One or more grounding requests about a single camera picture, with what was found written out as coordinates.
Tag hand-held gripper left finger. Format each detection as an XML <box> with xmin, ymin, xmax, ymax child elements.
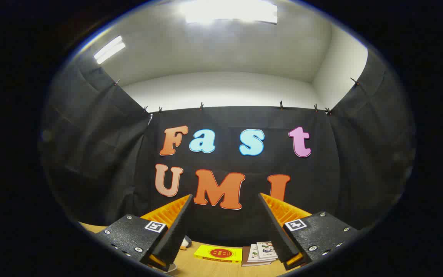
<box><xmin>95</xmin><ymin>194</ymin><xmax>194</xmax><ymax>272</ymax></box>

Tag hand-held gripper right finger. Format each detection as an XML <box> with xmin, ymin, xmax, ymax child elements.
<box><xmin>258</xmin><ymin>192</ymin><xmax>359</xmax><ymax>271</ymax></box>

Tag brown cover book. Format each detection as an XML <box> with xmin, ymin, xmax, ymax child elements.
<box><xmin>241</xmin><ymin>246</ymin><xmax>272</xmax><ymax>267</ymax></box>

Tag yellow book red label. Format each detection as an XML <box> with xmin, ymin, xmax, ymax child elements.
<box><xmin>193</xmin><ymin>244</ymin><xmax>243</xmax><ymax>264</ymax></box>

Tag black backdrop cloth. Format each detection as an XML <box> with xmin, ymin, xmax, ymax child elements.
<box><xmin>39</xmin><ymin>48</ymin><xmax>416</xmax><ymax>249</ymax></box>

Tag twin strip ceiling light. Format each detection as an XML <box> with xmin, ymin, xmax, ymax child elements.
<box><xmin>93</xmin><ymin>35</ymin><xmax>126</xmax><ymax>65</ymax></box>

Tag large ceiling light panel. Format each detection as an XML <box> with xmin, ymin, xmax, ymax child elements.
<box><xmin>179</xmin><ymin>0</ymin><xmax>278</xmax><ymax>25</ymax></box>

